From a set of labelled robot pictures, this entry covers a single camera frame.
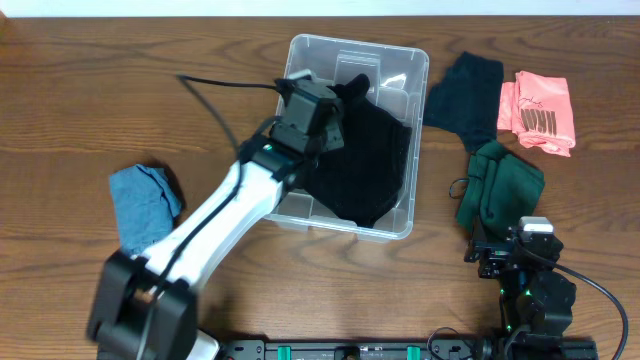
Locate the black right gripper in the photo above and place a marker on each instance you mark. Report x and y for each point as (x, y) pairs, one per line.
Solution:
(497, 255)

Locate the clear plastic storage bin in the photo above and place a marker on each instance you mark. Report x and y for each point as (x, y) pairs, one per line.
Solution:
(398, 84)

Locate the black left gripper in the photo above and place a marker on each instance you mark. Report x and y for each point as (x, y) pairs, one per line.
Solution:
(347, 100)

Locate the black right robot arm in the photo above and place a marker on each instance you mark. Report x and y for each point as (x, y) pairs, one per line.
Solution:
(534, 298)

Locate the dark green garment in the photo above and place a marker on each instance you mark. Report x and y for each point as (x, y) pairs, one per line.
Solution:
(501, 189)

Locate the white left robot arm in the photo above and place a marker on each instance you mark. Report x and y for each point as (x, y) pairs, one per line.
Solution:
(145, 305)

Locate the pink folded shirt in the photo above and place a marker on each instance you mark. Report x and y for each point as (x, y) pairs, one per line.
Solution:
(537, 109)

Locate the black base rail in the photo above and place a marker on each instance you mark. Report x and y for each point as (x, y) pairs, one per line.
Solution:
(447, 347)

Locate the blue cloth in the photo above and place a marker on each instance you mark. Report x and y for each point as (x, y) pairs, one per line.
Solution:
(145, 206)

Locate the black knit garment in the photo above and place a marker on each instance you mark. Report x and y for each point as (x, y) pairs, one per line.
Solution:
(361, 181)

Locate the dark navy folded garment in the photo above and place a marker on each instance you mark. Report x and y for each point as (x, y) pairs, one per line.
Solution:
(466, 102)

